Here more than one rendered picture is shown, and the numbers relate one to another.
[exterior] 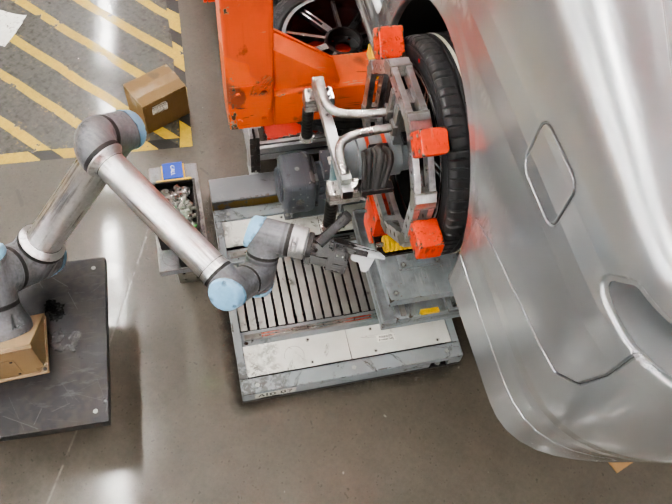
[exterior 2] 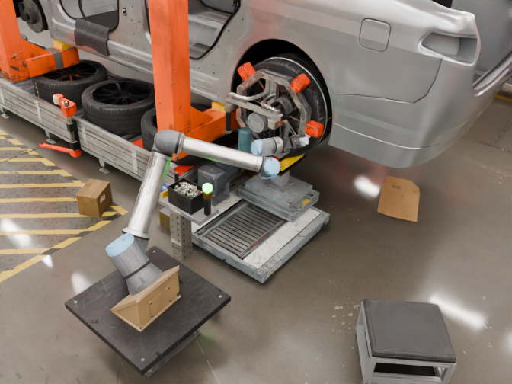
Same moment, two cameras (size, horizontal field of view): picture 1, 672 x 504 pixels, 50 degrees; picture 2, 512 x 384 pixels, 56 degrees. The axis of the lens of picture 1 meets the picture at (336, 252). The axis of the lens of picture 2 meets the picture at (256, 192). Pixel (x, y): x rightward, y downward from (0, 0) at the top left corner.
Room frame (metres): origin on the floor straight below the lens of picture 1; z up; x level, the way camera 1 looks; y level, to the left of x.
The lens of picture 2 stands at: (-0.89, 1.59, 2.20)
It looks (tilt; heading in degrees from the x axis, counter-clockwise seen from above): 35 degrees down; 324
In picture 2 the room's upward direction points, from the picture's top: 4 degrees clockwise
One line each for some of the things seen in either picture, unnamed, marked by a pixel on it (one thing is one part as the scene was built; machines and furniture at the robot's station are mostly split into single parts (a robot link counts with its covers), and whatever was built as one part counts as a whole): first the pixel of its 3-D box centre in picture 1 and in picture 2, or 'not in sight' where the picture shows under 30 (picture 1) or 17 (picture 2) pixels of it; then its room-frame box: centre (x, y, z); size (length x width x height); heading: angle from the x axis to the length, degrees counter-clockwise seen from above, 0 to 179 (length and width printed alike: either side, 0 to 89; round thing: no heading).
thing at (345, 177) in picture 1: (370, 143); (275, 97); (1.25, -0.05, 1.03); 0.19 x 0.18 x 0.11; 109
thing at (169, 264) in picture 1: (179, 217); (183, 203); (1.31, 0.55, 0.44); 0.43 x 0.17 x 0.03; 19
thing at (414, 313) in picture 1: (410, 261); (278, 193); (1.44, -0.30, 0.13); 0.50 x 0.36 x 0.10; 19
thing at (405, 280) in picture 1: (419, 235); (280, 172); (1.44, -0.30, 0.32); 0.40 x 0.30 x 0.28; 19
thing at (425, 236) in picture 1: (425, 238); (314, 129); (1.09, -0.24, 0.85); 0.09 x 0.08 x 0.07; 19
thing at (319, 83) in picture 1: (353, 89); (249, 88); (1.44, 0.01, 1.03); 0.19 x 0.18 x 0.11; 109
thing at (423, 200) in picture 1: (395, 151); (271, 113); (1.39, -0.13, 0.85); 0.54 x 0.07 x 0.54; 19
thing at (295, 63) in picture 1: (342, 67); (209, 114); (1.86, 0.07, 0.69); 0.52 x 0.17 x 0.35; 109
